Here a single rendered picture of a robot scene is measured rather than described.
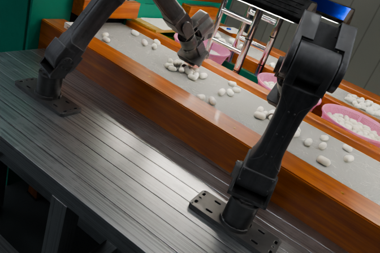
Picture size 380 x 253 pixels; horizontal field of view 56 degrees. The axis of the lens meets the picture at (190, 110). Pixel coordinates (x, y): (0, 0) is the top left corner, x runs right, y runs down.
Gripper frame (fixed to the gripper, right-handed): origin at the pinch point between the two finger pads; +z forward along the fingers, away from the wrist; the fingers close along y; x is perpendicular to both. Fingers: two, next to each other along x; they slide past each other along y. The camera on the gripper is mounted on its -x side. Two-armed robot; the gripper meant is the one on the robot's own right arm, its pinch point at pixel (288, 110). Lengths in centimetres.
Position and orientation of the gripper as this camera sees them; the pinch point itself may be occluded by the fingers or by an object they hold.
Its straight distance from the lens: 108.9
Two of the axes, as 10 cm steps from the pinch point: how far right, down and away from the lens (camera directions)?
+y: -7.7, -4.8, 4.3
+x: -5.9, 7.8, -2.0
